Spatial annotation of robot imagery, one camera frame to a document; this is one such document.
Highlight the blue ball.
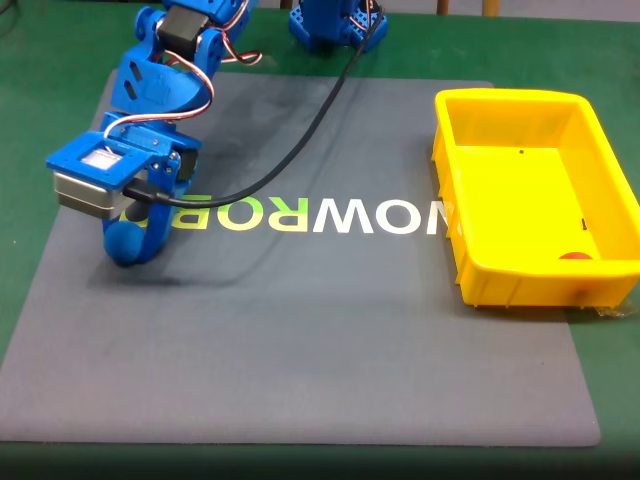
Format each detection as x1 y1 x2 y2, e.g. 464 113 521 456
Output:
103 219 147 268

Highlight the yellow plastic bin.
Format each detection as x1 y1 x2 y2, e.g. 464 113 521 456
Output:
431 88 640 309

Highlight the grey mat with lettering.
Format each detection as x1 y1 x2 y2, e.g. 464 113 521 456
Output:
0 68 602 448

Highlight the clear plastic wrap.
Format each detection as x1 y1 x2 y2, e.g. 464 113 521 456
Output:
592 302 640 320

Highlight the red white servo wire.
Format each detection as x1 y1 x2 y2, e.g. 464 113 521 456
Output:
218 0 265 67
103 51 217 140

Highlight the silver camera box blue mount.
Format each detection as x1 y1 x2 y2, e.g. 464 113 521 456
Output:
45 131 174 222

